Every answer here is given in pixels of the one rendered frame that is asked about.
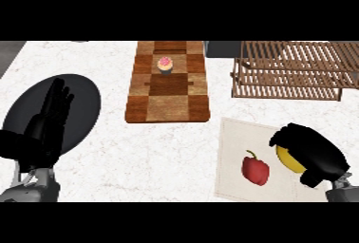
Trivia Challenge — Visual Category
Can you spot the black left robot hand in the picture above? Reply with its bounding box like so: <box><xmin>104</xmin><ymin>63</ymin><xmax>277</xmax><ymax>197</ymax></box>
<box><xmin>0</xmin><ymin>77</ymin><xmax>76</xmax><ymax>174</ymax></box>

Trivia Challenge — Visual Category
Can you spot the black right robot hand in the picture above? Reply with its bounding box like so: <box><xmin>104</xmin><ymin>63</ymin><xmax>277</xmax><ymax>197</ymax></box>
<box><xmin>268</xmin><ymin>122</ymin><xmax>352</xmax><ymax>189</ymax></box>

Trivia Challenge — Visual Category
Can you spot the yellow lemon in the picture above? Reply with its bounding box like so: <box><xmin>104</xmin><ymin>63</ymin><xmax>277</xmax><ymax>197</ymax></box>
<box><xmin>275</xmin><ymin>144</ymin><xmax>309</xmax><ymax>175</ymax></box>

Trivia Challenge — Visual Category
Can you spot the cream placemat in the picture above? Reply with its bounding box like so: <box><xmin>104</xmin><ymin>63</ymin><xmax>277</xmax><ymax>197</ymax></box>
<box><xmin>213</xmin><ymin>117</ymin><xmax>331</xmax><ymax>203</ymax></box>

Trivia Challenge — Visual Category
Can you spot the brown wooden tiered shelf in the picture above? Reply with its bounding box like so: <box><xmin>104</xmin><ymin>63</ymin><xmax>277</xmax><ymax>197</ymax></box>
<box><xmin>231</xmin><ymin>41</ymin><xmax>359</xmax><ymax>102</ymax></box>

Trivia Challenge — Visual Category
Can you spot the dark grey round plate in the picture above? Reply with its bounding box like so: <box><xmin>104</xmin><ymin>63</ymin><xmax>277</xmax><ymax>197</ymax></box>
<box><xmin>2</xmin><ymin>73</ymin><xmax>102</xmax><ymax>156</ymax></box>

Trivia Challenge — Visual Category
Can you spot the red bell pepper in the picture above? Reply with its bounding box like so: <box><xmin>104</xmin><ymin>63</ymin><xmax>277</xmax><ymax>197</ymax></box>
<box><xmin>240</xmin><ymin>149</ymin><xmax>272</xmax><ymax>187</ymax></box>

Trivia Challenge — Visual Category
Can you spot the brown checkered cutting board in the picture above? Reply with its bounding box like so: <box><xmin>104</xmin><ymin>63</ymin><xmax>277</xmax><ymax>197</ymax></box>
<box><xmin>124</xmin><ymin>41</ymin><xmax>212</xmax><ymax>124</ymax></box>

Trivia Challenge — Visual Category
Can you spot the pink frosted cupcake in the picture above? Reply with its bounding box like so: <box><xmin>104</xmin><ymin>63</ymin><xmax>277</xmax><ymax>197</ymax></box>
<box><xmin>155</xmin><ymin>56</ymin><xmax>176</xmax><ymax>76</ymax></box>

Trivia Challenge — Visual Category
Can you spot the dark grey box appliance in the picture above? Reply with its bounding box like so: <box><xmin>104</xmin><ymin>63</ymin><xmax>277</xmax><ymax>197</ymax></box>
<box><xmin>206</xmin><ymin>41</ymin><xmax>244</xmax><ymax>59</ymax></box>

